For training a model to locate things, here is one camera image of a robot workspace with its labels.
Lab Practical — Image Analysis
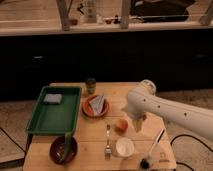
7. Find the green utensil in bowl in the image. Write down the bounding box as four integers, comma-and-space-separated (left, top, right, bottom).
60, 132, 71, 163

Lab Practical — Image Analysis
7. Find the dark spice jar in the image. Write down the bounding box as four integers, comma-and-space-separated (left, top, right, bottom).
86, 78, 96, 94

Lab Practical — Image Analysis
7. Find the silver fork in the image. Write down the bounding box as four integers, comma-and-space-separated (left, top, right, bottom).
104, 124, 112, 160

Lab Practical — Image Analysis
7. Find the orange plate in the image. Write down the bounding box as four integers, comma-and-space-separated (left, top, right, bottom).
82, 95, 110, 118

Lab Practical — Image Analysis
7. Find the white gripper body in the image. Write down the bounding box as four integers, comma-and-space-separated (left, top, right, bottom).
122, 102, 146, 120

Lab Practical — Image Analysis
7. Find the orange apple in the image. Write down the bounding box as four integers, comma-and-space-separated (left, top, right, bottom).
115, 119, 128, 132

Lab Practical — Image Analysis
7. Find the folded grey cloth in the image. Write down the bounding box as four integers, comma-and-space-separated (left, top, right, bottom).
89, 95, 105, 116

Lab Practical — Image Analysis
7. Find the grey sponge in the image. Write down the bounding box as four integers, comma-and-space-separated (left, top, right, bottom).
43, 94, 62, 104

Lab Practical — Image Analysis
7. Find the black cable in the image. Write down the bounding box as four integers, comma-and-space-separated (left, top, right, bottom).
169, 133, 213, 171

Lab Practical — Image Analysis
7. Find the green plastic tray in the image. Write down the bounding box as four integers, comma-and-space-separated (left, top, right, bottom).
26, 86, 81, 136

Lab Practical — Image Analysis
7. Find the wooden shelf with clutter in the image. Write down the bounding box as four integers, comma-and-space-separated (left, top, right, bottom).
0, 0, 213, 36

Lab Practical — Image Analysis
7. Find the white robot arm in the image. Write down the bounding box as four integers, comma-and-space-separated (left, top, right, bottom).
124, 79, 213, 141

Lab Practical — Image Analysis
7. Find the black-headed dish brush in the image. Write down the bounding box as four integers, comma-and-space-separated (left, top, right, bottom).
140, 129, 165, 171

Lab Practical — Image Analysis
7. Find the dark red bowl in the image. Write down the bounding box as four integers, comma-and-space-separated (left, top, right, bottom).
49, 136, 78, 165

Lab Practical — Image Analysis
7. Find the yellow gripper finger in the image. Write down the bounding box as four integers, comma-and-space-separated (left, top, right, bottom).
132, 118, 144, 133

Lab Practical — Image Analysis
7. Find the white cup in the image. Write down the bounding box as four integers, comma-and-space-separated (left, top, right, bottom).
115, 137, 135, 157

